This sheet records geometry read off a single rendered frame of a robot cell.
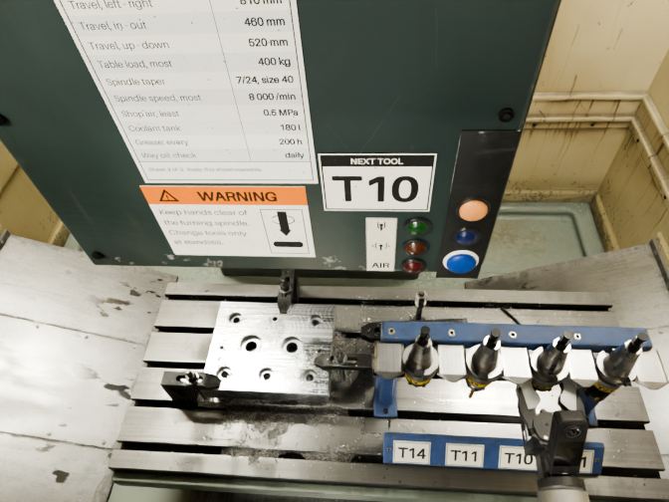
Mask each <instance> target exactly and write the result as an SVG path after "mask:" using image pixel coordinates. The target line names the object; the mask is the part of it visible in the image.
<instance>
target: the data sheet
mask: <svg viewBox="0 0 669 502"><path fill-rule="evenodd" d="M54 1H55V3H56V5H57V7H58V9H59V11H60V13H61V15H62V17H63V19H64V21H65V23H66V25H67V27H68V29H69V31H70V33H71V35H72V37H73V39H74V41H75V43H76V45H77V47H78V49H79V51H80V53H81V55H82V57H83V59H84V61H85V63H86V65H87V67H88V69H89V71H90V73H91V75H92V77H93V79H94V81H95V83H96V85H97V87H98V89H99V91H100V93H101V95H102V97H103V99H104V101H105V103H106V105H107V107H108V109H109V111H110V113H111V116H112V118H113V120H114V122H115V123H116V125H117V127H118V129H119V131H120V133H121V135H122V137H123V139H124V141H125V143H126V145H127V147H128V149H129V151H130V153H131V155H132V157H133V159H134V161H135V163H136V165H137V167H138V169H139V171H140V173H141V175H142V177H143V179H144V181H145V183H318V174H317V166H316V158H315V150H314V141H313V133H312V125H311V117H310V108H309V100H308V92H307V83H306V75H305V67H304V59H303V50H302V42H301V34H300V26H299V17H298V9H297V1H296V0H54Z"/></svg>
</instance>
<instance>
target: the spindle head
mask: <svg viewBox="0 0 669 502"><path fill-rule="evenodd" d="M296 1H297V9H298V17H299V26H300V34H301V42H302V50H303V59H304V67H305V75H306V83H307V92H308V100H309V108H310V117H311V125H312V133H313V141H314V150H315V158H316V166H317V174H318V183H145V181H144V179H143V177H142V175H141V173H140V171H139V169H138V167H137V165H136V163H135V161H134V159H133V157H132V155H131V153H130V151H129V149H128V147H127V145H126V143H125V141H124V139H123V137H122V135H121V133H120V131H119V129H118V127H117V125H116V123H115V122H114V120H113V118H112V115H111V113H110V111H109V109H108V107H107V105H106V103H105V101H104V99H103V97H102V95H101V93H100V91H99V89H98V87H97V85H96V83H95V81H94V79H93V77H92V75H91V73H90V71H89V69H88V67H87V65H86V63H85V61H84V59H83V57H82V55H81V53H80V51H79V49H78V47H77V45H76V43H75V41H74V39H73V37H72V35H71V33H70V31H69V29H68V27H67V25H66V23H65V21H64V19H63V17H62V15H61V13H60V11H59V9H58V7H57V5H56V3H55V1H54V0H0V140H1V141H2V143H3V144H4V145H5V146H6V148H7V149H8V150H9V152H10V153H11V154H12V156H13V157H14V158H15V160H16V161H17V162H18V164H19V165H20V166H21V168H22V169H23V170H24V172H25V173H26V174H27V176H28V177H29V178H30V180H31V181H32V182H33V184H34V185H35V186H36V188H37V189H38V190H39V192H40V193H41V194H42V196H43V197H44V198H45V200H46V201H47V202H48V204H49V205H50V206H51V208H52V209H53V210H54V212H55V213H56V214H57V216H58V217H59V218H60V219H61V221H62V222H63V223H64V225H65V226H66V227H67V229H68V230H69V231H70V233H71V234H72V235H73V237H74V238H75V239H76V241H77V242H78V243H79V245H80V246H81V247H82V249H83V250H84V251H85V253H86V254H87V255H88V257H89V258H90V259H91V261H92V262H93V263H94V264H95V265H109V266H159V267H210V268H261V269H311V270H361V271H366V222H365V218H397V230H396V247H395V264H394V271H402V270H401V263H402V262H403V261H404V260H406V259H408V258H419V259H422V260H423V261H425V263H426V269H425V270H424V271H423V272H437V266H438V261H439V255H440V249H441V244H442V238H443V232H444V227H445V221H446V215H447V210H448V204H449V198H450V192H451V186H452V180H453V175H454V169H455V163H456V158H457V152H458V146H459V141H460V135H461V130H473V129H520V130H521V133H520V137H519V140H518V144H517V147H516V150H515V154H514V157H513V161H512V164H511V167H510V171H509V174H508V178H507V181H506V184H505V188H504V191H503V195H502V198H501V201H500V205H499V208H498V212H497V215H496V218H495V222H494V225H493V229H492V232H491V235H490V239H489V242H488V246H487V249H486V252H485V256H484V259H483V262H484V260H485V257H486V254H487V251H488V247H489V244H490V241H491V237H492V234H493V231H494V227H495V224H496V220H497V217H498V214H499V210H500V207H501V204H502V200H503V197H504V194H505V190H506V187H507V184H508V180H509V177H510V174H511V170H512V167H513V164H514V160H515V157H516V153H517V150H518V147H519V143H520V140H521V137H522V133H523V130H524V127H525V123H526V120H527V117H528V113H529V110H530V107H531V103H532V100H533V97H534V93H535V90H536V86H537V83H538V80H539V76H540V73H541V70H542V66H543V63H544V60H545V56H546V53H547V50H548V46H549V43H550V40H551V36H552V33H553V29H554V26H555V23H556V19H557V16H558V10H559V7H560V4H561V0H296ZM319 152H437V157H436V164H435V172H434V179H433V187H432V194H431V202H430V209H429V211H342V210H325V208H324V199H323V191H322V182H321V173H320V164H319V156H318V153H319ZM141 185H177V186H304V187H305V189H306V196H307V202H308V208H309V214H310V221H311V228H312V234H313V241H314V247H315V254H316V257H275V256H218V255H175V254H174V252H173V250H172V248H171V246H170V244H169V242H168V240H167V239H166V237H165V235H164V233H163V231H162V229H161V227H160V225H159V223H158V221H157V219H156V217H155V215H154V214H153V212H152V210H151V208H150V206H149V204H148V202H147V200H146V198H145V196H144V194H143V192H142V190H141V189H140V186H141ZM413 217H423V218H426V219H428V220H429V221H430V222H431V223H432V230H431V231H430V232H429V233H428V234H427V235H425V236H421V237H413V236H410V235H408V234H406V233H405V231H404V223H405V222H406V221H407V220H408V219H411V218H413ZM413 238H419V239H422V240H425V241H426V242H427V243H428V244H429V250H428V252H427V253H426V254H424V255H422V256H418V257H412V256H408V255H406V254H405V253H404V252H403V251H402V245H403V243H404V242H405V241H407V240H409V239H413Z"/></svg>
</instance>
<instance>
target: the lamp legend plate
mask: <svg viewBox="0 0 669 502"><path fill-rule="evenodd" d="M365 222H366V271H394V264H395V247H396V230H397V218H365Z"/></svg>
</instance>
